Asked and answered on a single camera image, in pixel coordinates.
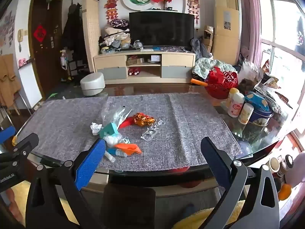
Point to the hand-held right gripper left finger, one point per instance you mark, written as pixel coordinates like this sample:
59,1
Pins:
90,163

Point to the brown cardboard box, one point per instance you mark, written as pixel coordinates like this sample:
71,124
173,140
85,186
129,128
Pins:
208,40

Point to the clear blister pack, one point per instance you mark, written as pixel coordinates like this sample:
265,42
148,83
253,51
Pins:
152,131

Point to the white lid jar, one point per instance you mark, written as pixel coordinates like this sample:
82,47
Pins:
274,164

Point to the flat box on shelf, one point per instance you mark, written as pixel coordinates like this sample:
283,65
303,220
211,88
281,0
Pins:
134,62

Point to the wall photos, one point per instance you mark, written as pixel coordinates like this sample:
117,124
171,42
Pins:
7,28

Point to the clear glass ornament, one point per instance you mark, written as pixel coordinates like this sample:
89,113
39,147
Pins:
137,44

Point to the brown wooden door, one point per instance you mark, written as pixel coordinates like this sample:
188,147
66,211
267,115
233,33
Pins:
46,62

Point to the white paper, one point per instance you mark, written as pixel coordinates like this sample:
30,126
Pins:
96,128

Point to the red diamond door decoration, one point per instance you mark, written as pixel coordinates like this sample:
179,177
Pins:
39,33

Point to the small pink white toy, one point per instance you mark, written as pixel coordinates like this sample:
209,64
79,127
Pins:
63,59

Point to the clear plastic bag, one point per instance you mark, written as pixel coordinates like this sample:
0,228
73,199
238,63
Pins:
112,115

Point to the white round stool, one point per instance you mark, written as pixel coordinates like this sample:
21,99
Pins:
93,83

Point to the red white hanging decoration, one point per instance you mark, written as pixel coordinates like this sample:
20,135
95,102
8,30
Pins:
192,2

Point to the orange fruit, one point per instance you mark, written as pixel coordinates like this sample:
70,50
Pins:
284,192

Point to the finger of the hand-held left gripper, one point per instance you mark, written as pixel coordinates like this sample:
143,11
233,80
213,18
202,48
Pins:
7,134
26,144

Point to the red plastic wrapper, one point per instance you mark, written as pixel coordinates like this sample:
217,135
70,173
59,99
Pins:
126,122

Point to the red cutout basket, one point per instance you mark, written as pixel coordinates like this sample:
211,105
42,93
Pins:
219,85

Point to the green floral cloth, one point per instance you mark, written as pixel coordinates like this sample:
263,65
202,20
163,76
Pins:
205,65

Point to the black television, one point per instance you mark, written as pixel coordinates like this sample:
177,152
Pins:
162,28

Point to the pile of snack bags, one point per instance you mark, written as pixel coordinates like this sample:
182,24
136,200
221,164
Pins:
250,70

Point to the beige wall phone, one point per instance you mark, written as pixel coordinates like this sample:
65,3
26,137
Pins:
20,39

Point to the dark jar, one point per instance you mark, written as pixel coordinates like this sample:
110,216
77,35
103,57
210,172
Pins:
287,162

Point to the dark hanging coats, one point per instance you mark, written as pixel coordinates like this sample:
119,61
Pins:
71,31

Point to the red gold foil wrapper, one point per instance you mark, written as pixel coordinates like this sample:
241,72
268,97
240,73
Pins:
143,119

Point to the whiteboard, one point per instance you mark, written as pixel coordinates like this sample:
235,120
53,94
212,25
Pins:
29,85

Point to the red fish hanging decoration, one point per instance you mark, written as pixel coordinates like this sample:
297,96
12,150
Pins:
112,3

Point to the orange paper scrap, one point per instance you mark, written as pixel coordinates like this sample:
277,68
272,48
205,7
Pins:
128,148

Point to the small white yellow bottle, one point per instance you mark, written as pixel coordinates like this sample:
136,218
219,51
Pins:
246,113

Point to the window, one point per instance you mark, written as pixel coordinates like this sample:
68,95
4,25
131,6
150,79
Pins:
281,28

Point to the yellow cap white bottle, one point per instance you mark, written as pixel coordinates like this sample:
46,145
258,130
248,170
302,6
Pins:
231,92

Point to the dark chair back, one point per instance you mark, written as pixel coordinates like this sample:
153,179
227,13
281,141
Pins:
128,207

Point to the yellow fluffy cushion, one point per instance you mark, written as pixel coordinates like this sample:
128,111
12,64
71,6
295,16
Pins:
202,219

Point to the orange tube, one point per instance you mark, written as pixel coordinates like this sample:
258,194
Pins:
197,82

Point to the grey table mat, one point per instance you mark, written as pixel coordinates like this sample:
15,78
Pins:
190,124

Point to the beige grey television stand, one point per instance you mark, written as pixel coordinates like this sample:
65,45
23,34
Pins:
109,58

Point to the small clear plastic bottle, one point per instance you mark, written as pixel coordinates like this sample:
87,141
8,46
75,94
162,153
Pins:
116,152

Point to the blue round tin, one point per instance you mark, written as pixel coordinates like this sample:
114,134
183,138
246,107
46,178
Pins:
257,124

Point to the pile of clothes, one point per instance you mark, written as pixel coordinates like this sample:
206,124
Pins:
114,38

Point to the beige rattan screen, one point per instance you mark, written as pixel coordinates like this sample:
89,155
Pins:
91,33

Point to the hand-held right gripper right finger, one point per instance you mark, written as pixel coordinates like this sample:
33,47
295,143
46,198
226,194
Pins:
214,163

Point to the pink curtain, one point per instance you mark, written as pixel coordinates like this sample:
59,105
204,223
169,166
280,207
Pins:
250,16

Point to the pink label white bottle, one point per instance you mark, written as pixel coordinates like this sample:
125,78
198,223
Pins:
236,106

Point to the white tissue wad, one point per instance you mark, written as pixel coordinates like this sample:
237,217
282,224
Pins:
112,139

